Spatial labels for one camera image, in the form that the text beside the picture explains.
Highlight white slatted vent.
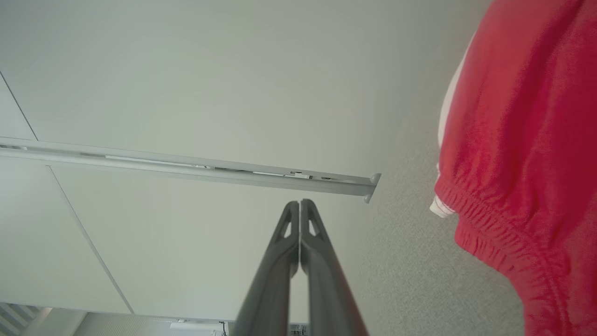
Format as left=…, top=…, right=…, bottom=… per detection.
left=0, top=302, right=52, bottom=336

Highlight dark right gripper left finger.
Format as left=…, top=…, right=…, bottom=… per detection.
left=232, top=201, right=300, bottom=336

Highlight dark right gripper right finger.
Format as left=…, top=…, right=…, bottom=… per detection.
left=300, top=199, right=369, bottom=336

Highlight red shorts with white trim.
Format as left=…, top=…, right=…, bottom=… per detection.
left=429, top=0, right=597, bottom=336

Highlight grey metal post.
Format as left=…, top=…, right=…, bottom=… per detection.
left=0, top=137, right=382, bottom=204

